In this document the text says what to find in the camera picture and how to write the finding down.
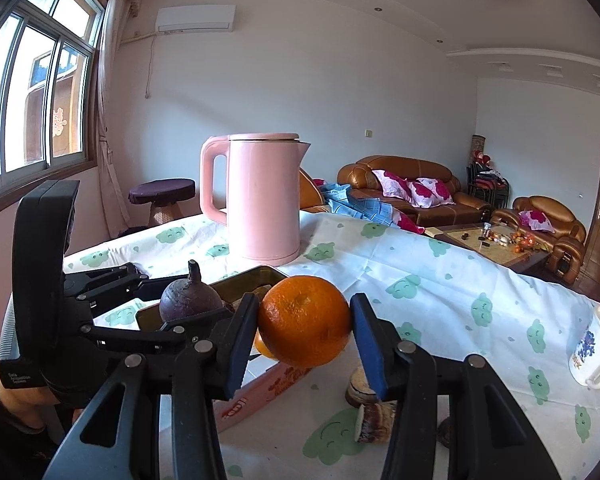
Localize white tablecloth with green print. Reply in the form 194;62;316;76
62;210;600;480

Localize person's left hand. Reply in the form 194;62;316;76
0;355;81;426

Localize white air conditioner cable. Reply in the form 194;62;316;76
145;34;156;101

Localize low coffee table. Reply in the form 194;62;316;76
425;221;551;276

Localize stool with purple cushion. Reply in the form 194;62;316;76
128;178;197;228

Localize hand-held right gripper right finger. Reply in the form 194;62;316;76
349;292;563;480

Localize white air conditioner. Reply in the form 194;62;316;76
155;5;237;35

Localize pink electric kettle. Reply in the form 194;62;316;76
200;132;312;267

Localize pink metal tin box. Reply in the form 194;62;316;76
135;266;311;433

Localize person's left forearm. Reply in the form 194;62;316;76
0;350;71;480

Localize window with white frame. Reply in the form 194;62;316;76
0;0;108;191

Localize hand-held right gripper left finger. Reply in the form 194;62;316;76
42;292;260;480

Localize white printed mug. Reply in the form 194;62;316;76
568;306;600;390

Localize brown leather sofa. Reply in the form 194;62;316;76
337;155;493;228

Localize blue checked cloth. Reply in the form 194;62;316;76
312;178;426;235

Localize stack of dark chairs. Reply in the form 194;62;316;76
466;162;511;208

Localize pink floral pillow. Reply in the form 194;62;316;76
517;209;553;233
407;177;456;208
371;169;416;201

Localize brown leather armchair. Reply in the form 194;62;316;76
491;195;587;286

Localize dark chestnut with white top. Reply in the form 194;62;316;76
345;365;381;408

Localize pale curtain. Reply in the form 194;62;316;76
92;0;143;238

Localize large round orange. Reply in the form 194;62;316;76
257;276;352;368

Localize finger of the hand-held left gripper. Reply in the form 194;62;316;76
80;305;236;361
64;261;181;318

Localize brown leather chair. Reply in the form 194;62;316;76
299;167;331;213

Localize purple beetroot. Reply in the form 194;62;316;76
159;260;224;323

